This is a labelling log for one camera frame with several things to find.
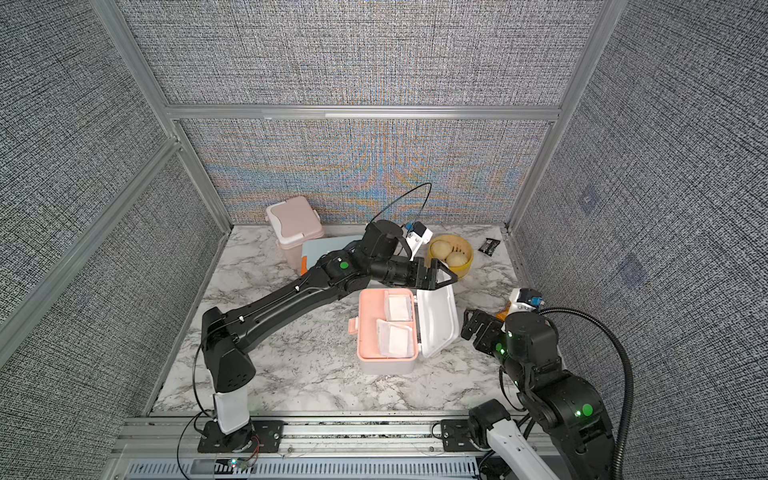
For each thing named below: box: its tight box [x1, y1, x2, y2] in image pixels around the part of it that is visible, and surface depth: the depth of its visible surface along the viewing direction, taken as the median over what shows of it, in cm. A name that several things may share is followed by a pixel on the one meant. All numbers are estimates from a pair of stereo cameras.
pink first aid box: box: [265, 196, 325, 274], surface depth 103 cm
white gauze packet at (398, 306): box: [384, 290, 413, 322], surface depth 86 cm
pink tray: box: [357, 288, 419, 361], surface depth 81 cm
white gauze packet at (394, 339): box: [376, 318, 414, 357], surface depth 79 cm
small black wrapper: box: [478, 238, 501, 257], surface depth 114 cm
